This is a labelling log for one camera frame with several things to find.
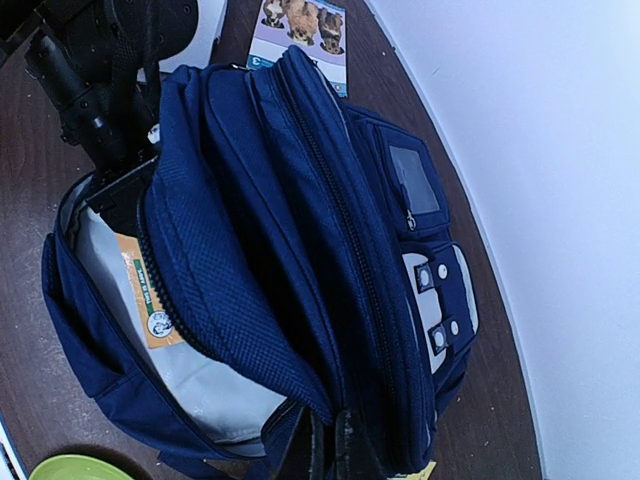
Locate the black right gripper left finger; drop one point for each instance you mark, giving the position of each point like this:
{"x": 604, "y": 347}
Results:
{"x": 294, "y": 443}

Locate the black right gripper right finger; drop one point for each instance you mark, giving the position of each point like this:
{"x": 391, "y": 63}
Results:
{"x": 354, "y": 455}

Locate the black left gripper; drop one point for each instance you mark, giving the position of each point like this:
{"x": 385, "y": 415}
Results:
{"x": 115, "y": 196}

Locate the orange cartoon booklet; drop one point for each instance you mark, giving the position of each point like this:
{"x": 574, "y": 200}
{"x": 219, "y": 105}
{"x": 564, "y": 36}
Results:
{"x": 158, "y": 329}

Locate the navy blue student backpack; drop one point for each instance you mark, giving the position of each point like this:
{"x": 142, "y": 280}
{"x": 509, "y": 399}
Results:
{"x": 301, "y": 247}

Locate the yellow portrait grid booklet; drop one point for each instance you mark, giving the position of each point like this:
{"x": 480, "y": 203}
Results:
{"x": 426, "y": 473}

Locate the white paperback book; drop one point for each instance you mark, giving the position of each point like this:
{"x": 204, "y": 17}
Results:
{"x": 210, "y": 25}

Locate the green plastic plate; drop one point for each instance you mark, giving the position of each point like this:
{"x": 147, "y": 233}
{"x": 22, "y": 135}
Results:
{"x": 85, "y": 466}

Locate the dog cover workbook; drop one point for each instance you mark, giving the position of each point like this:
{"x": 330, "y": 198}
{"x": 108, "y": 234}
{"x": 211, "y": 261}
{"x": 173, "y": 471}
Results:
{"x": 317, "y": 27}

